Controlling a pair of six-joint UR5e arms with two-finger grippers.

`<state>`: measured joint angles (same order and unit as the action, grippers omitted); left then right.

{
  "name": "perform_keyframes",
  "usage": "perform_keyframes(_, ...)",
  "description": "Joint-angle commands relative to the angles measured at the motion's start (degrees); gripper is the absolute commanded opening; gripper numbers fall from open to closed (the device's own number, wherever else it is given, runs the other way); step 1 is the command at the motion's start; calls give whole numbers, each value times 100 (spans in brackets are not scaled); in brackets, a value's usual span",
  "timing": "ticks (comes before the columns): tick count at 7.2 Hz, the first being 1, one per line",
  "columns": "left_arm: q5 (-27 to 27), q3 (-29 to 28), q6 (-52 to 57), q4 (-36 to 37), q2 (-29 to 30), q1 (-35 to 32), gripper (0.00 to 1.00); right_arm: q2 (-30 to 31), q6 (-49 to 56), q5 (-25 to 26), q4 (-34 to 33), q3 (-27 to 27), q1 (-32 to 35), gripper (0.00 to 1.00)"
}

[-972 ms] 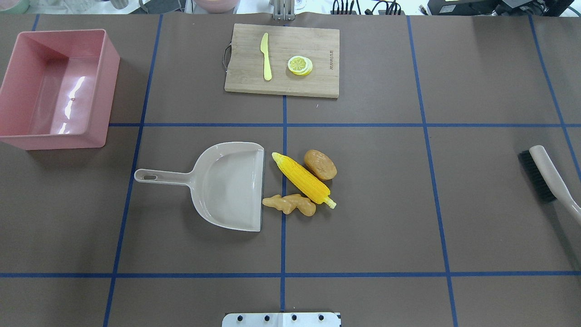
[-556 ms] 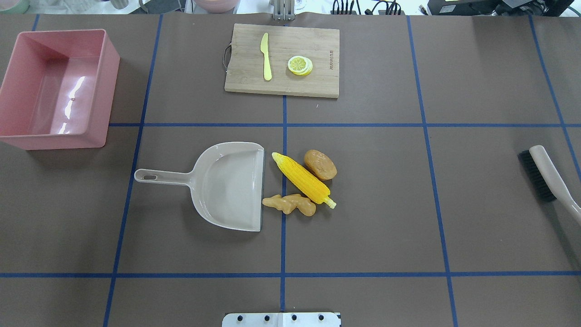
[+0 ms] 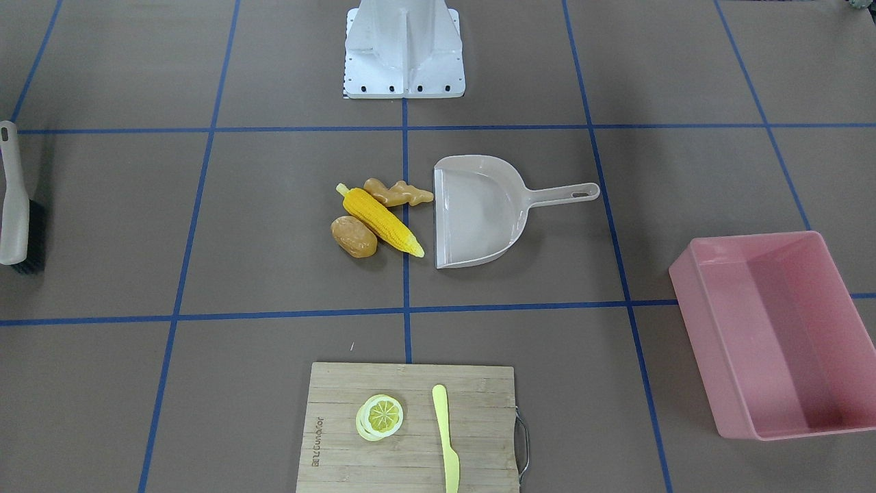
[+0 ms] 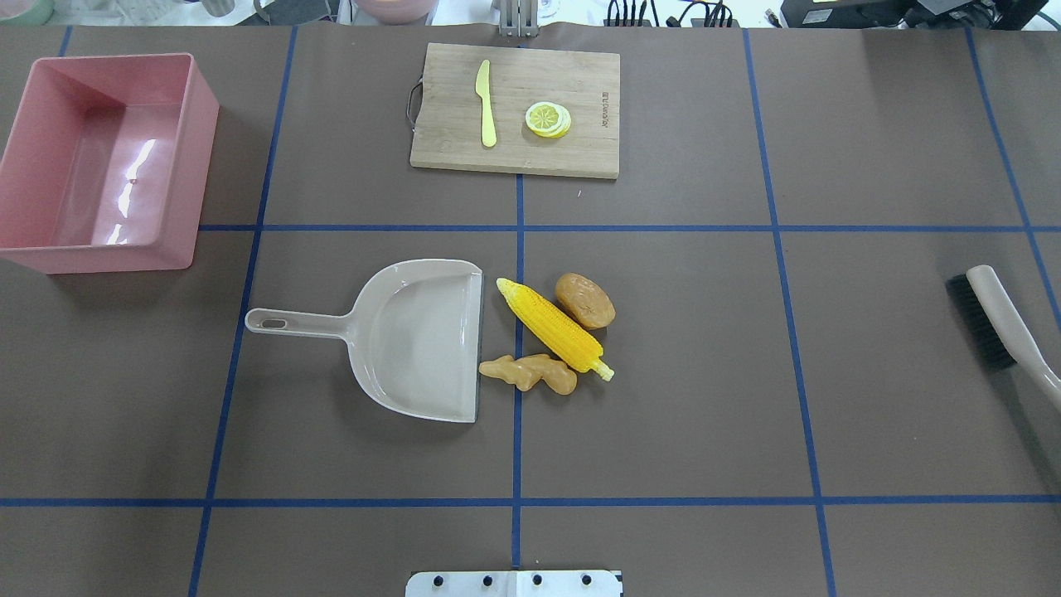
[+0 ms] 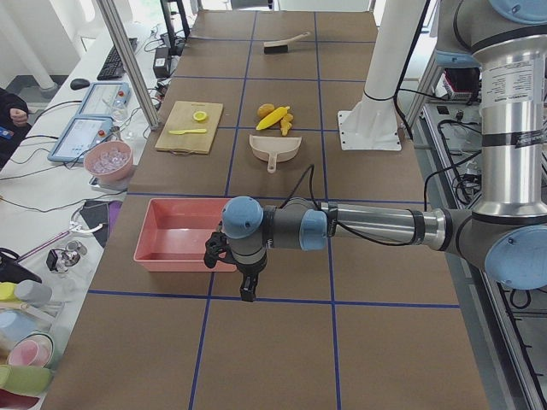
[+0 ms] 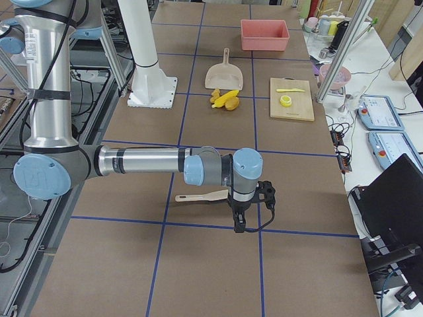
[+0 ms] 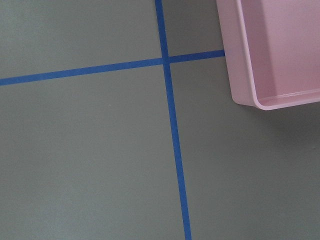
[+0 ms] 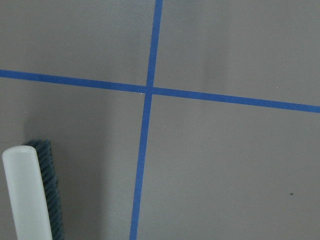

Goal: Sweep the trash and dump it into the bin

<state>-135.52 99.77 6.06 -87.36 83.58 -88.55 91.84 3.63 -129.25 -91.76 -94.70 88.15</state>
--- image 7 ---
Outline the pink plastic bin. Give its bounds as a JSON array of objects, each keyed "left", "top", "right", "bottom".
[{"left": 216, "top": 0, "right": 320, "bottom": 111}]

